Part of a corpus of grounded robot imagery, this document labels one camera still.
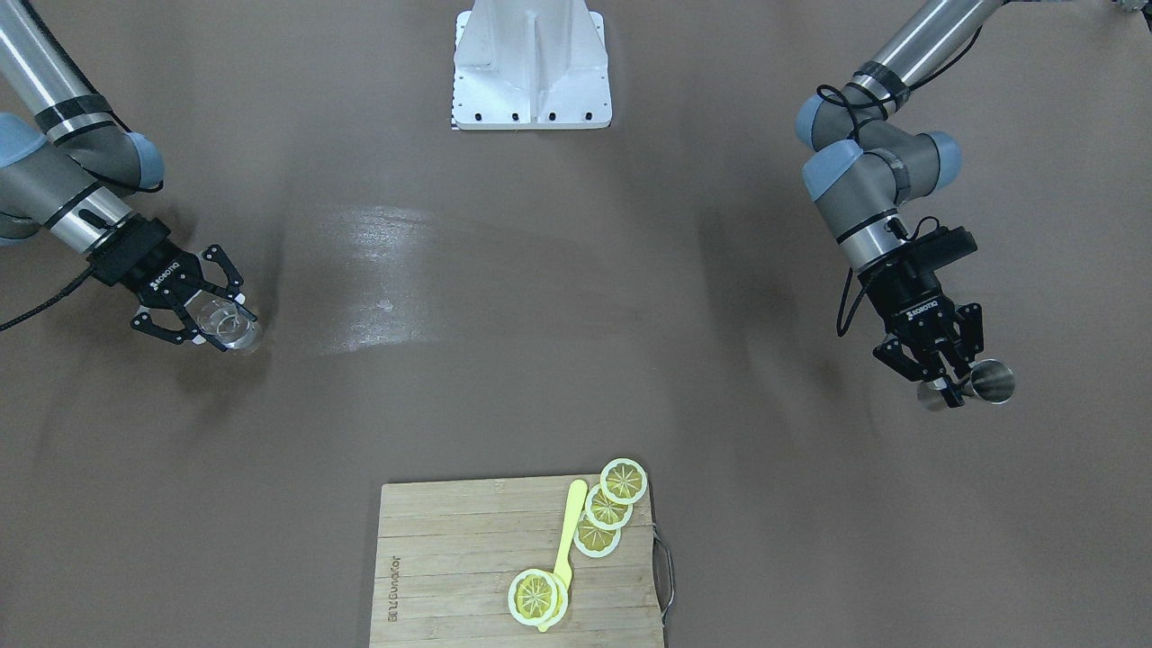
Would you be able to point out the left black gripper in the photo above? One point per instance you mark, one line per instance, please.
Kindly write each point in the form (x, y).
(911, 304)

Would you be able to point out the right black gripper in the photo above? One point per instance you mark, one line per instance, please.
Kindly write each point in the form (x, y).
(148, 270)

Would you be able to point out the clear glass cup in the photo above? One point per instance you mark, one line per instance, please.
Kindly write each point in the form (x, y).
(224, 322)

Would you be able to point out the steel double jigger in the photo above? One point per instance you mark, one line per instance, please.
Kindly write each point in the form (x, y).
(989, 380)

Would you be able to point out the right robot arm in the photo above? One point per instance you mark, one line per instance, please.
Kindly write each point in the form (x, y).
(70, 171)

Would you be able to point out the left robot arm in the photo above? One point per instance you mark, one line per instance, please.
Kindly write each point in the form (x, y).
(863, 169)

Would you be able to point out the lemon slice end of row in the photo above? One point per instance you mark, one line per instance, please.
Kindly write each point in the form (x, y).
(624, 481)

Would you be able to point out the wooden cutting board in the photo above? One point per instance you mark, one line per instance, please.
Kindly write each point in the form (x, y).
(448, 551)

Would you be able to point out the lemon slice middle of row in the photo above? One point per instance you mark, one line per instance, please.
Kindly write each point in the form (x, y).
(605, 513)

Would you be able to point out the lemon slice on knife tip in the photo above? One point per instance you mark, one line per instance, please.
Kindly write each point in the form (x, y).
(538, 599)

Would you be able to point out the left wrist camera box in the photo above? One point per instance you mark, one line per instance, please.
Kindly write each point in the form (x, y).
(937, 249)

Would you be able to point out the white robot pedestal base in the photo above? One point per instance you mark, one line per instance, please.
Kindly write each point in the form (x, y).
(522, 65)

